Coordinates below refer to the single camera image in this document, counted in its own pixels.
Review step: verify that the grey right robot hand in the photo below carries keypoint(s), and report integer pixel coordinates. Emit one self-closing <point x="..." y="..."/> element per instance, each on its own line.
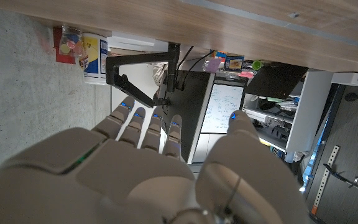
<point x="120" y="180"/>

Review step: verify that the clear jar colourful contents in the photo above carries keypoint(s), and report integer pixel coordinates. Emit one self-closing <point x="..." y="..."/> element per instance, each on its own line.
<point x="70" y="43"/>

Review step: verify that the black computer monitor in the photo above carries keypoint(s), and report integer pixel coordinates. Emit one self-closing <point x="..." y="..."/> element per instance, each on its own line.
<point x="191" y="102"/>

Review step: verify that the person in cream jacket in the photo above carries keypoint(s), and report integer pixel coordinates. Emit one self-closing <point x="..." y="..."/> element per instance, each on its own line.
<point x="158" y="73"/>

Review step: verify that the white tub with label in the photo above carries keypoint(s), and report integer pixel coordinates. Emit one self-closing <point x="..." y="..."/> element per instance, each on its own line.
<point x="93" y="59"/>

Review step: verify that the flat white box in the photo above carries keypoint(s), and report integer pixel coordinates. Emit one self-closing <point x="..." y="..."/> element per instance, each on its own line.
<point x="132" y="42"/>

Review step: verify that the purple sticky note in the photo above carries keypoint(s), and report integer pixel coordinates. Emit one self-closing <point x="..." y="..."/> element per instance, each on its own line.
<point x="213" y="65"/>

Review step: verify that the small printed card box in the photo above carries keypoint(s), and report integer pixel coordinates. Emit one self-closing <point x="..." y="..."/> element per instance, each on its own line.
<point x="234" y="63"/>

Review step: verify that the small green object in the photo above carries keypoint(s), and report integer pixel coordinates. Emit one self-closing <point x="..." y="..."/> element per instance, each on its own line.
<point x="257" y="64"/>

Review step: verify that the black laptop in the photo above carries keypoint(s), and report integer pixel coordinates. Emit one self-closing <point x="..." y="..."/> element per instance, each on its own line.
<point x="275" y="79"/>

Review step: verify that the white shelf cabinet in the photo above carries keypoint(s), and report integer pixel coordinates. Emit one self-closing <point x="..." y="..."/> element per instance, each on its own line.
<point x="309" y="118"/>

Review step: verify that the perforated metal strip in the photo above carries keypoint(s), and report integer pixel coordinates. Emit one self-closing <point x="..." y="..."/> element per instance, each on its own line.
<point x="325" y="179"/>

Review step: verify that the black metal rod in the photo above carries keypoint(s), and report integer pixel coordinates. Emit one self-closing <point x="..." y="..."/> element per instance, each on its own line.
<point x="350" y="182"/>

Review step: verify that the white power strip box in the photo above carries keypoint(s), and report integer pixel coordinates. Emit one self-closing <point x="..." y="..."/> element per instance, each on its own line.
<point x="343" y="79"/>

